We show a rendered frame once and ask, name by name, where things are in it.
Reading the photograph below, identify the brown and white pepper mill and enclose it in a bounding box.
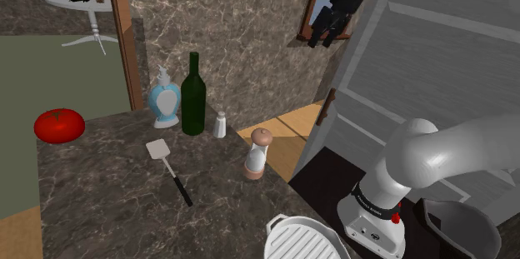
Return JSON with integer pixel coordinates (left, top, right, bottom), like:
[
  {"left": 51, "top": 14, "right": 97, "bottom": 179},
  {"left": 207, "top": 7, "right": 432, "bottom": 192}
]
[{"left": 243, "top": 127, "right": 274, "bottom": 182}]

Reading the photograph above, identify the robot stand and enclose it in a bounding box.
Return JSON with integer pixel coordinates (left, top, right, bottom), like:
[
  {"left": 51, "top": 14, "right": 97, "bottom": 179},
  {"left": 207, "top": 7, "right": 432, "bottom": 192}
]
[{"left": 287, "top": 146, "right": 448, "bottom": 259}]

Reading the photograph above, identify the red tomato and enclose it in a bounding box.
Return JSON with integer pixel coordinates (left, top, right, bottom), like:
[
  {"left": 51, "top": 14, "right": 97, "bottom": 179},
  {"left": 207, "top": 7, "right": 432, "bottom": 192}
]
[{"left": 33, "top": 107, "right": 87, "bottom": 145}]

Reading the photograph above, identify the small white salt shaker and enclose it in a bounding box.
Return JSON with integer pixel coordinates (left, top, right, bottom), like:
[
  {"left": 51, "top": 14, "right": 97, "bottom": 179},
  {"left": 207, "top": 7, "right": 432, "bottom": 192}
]
[{"left": 212, "top": 111, "right": 228, "bottom": 139}]

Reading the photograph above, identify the white spatula with black handle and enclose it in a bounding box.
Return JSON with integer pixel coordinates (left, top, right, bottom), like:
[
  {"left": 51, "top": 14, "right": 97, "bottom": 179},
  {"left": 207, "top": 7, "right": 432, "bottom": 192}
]
[{"left": 145, "top": 137, "right": 194, "bottom": 207}]

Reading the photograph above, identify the brown wooden door frame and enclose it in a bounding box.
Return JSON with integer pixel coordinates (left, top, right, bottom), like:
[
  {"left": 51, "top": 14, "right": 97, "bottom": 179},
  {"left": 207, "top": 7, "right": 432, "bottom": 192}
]
[{"left": 104, "top": 0, "right": 145, "bottom": 112}]

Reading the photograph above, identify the dark green glass bottle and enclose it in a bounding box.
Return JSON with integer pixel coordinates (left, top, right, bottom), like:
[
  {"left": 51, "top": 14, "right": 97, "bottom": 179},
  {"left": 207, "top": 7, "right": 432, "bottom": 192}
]
[{"left": 180, "top": 51, "right": 207, "bottom": 137}]

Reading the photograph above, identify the grey panelled door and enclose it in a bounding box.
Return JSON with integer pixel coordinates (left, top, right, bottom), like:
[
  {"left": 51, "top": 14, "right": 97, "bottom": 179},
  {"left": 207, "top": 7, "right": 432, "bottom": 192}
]
[{"left": 292, "top": 0, "right": 520, "bottom": 227}]

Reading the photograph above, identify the blue and white soap dispenser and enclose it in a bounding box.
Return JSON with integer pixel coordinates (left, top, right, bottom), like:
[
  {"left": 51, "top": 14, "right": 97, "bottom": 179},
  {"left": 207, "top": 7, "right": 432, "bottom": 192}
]
[{"left": 147, "top": 64, "right": 182, "bottom": 130}]

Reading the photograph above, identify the white round pedestal table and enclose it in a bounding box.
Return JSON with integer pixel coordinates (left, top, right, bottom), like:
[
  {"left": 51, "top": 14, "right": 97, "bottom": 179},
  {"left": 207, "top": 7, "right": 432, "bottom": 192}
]
[{"left": 39, "top": 0, "right": 120, "bottom": 56}]

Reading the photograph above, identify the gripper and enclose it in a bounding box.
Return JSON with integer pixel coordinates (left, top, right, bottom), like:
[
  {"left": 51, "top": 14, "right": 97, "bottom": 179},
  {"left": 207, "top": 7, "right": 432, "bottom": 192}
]
[{"left": 307, "top": 0, "right": 368, "bottom": 50}]

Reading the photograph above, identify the white ribbed grill pan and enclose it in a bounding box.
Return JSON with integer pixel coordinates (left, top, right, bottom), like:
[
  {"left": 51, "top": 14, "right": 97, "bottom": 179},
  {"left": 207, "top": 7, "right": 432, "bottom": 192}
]
[{"left": 263, "top": 213, "right": 347, "bottom": 259}]

